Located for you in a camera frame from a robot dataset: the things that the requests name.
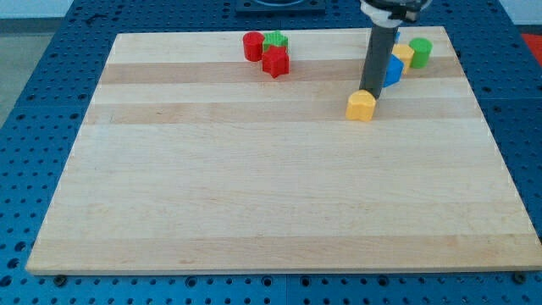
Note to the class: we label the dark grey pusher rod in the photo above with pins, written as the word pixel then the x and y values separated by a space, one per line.
pixel 380 45

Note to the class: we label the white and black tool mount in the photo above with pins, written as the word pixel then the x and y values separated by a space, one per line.
pixel 391 13

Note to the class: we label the yellow hexagon block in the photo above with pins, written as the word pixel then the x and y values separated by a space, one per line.
pixel 405 53

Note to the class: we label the blue cube block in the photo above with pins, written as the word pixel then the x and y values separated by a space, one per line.
pixel 394 71

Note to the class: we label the green cylinder block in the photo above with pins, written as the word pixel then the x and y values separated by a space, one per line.
pixel 422 48

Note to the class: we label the yellow heart block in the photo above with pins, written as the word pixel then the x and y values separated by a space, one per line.
pixel 360 106

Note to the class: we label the red star block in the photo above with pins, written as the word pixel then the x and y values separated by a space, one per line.
pixel 276 61

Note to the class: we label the green star block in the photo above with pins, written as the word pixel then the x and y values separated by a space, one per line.
pixel 274 38

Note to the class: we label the red cylinder block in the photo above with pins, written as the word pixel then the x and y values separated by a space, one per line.
pixel 253 45

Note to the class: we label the light wooden board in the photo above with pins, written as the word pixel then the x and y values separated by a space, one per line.
pixel 192 161

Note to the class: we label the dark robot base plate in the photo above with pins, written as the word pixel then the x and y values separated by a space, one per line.
pixel 279 6

